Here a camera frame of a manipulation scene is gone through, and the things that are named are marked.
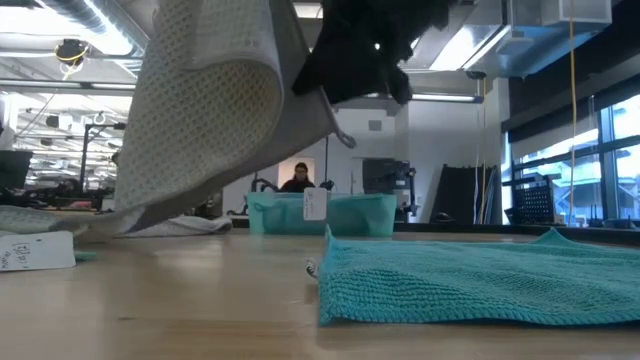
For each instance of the teal translucent plastic bin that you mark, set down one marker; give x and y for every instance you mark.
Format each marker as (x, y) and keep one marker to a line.
(360, 215)

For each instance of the grey waffle microfiber towel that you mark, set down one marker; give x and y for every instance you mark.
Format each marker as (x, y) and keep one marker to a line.
(30, 220)
(210, 125)

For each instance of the silver ventilation duct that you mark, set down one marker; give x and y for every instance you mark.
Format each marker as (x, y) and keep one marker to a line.
(100, 15)

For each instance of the white bin label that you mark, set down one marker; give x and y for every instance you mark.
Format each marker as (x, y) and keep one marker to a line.
(315, 205)

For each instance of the black equipment cabinet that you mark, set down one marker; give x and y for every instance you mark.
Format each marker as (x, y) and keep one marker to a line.
(385, 180)

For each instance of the person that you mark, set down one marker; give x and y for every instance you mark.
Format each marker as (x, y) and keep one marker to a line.
(300, 185)

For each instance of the black pegboard rack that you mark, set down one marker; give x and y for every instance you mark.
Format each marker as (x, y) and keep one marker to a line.
(534, 205)

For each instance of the teal microfiber towel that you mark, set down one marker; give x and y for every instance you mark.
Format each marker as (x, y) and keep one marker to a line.
(475, 280)

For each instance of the white paper towel tag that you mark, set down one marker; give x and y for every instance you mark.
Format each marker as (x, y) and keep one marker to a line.
(35, 250)

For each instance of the black background monitor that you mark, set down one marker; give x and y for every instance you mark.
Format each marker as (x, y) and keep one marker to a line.
(15, 170)

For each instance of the black leaning panel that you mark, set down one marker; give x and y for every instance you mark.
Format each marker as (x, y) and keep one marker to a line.
(455, 195)

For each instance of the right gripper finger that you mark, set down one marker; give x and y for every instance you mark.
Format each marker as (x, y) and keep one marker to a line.
(350, 75)

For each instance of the long ceiling light tube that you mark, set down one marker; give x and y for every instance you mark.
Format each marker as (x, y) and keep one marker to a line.
(440, 97)

